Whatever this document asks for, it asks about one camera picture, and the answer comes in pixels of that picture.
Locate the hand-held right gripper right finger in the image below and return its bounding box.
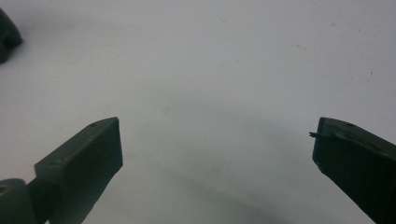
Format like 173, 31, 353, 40
308, 117, 396, 224

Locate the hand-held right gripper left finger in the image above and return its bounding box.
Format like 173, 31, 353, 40
26, 117, 124, 224

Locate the cola bottle with red label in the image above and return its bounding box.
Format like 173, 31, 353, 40
0, 7, 23, 64

